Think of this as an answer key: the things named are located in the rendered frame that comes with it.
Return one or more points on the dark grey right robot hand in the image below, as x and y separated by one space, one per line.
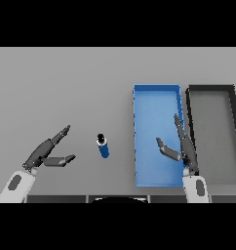
187 150

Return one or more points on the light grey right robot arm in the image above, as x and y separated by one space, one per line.
196 188

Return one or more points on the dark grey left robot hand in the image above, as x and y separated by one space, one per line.
42 152

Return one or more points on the dark grey bin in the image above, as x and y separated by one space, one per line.
215 136

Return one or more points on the blue bin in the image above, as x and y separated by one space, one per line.
157 133

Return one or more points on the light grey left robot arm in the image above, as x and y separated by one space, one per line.
16 187

